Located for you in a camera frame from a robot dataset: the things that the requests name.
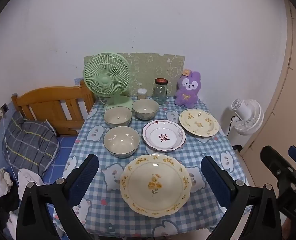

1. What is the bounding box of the cream bowl with dark rim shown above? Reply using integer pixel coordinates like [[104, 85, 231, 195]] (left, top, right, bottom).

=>
[[103, 126, 141, 158], [132, 98, 160, 120], [103, 106, 133, 128]]

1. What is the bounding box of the black fan cable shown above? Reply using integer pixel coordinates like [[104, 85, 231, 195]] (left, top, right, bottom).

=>
[[226, 115, 237, 139]]

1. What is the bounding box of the dark cloth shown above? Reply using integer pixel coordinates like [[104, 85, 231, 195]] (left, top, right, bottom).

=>
[[0, 195, 21, 240]]

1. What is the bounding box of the blue checkered tablecloth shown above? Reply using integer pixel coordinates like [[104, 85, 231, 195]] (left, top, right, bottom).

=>
[[52, 96, 253, 240]]

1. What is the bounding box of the red patterned white plate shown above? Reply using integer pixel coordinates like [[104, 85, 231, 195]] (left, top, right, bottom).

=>
[[142, 120, 186, 152]]

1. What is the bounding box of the green desk fan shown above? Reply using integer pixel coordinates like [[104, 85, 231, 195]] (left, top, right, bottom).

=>
[[82, 52, 135, 112]]

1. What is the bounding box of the blue bed sheet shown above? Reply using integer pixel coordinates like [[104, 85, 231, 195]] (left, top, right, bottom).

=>
[[42, 136, 77, 185]]

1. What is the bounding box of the wooden bed headboard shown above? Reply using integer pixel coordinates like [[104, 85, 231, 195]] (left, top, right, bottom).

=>
[[11, 79, 96, 137]]

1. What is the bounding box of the grey plaid pillow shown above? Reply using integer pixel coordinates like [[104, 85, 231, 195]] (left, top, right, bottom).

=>
[[2, 111, 60, 178]]

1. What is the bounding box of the white standing fan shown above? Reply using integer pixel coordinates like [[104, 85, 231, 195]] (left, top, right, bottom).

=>
[[231, 99, 264, 137]]

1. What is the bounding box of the cotton swab container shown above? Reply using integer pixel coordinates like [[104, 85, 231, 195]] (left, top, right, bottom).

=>
[[137, 88, 148, 101]]

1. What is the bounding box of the glass jar with dark lid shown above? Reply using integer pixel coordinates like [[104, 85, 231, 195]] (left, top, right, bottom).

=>
[[153, 78, 169, 105]]

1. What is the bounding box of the purple plush toy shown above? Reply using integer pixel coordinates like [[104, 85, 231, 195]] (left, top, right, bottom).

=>
[[174, 69, 202, 106]]

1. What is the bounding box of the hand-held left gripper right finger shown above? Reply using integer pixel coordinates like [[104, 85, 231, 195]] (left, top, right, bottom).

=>
[[201, 156, 283, 240]]

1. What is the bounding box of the wall socket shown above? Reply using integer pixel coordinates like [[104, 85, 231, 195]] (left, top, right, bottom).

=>
[[0, 102, 9, 118]]

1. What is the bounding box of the green patterned board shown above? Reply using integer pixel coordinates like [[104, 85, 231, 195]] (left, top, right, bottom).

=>
[[83, 52, 186, 98]]

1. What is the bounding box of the beige door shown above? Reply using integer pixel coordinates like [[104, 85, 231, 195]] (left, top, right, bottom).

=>
[[239, 0, 296, 188]]

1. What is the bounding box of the white garment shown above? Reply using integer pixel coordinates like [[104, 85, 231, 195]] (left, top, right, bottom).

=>
[[18, 169, 46, 188]]

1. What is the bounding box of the yellow flower plate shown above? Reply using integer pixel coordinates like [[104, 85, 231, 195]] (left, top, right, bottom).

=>
[[120, 154, 192, 218], [179, 108, 219, 137]]

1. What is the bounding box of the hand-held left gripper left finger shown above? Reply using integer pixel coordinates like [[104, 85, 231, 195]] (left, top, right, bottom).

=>
[[16, 154, 99, 240]]

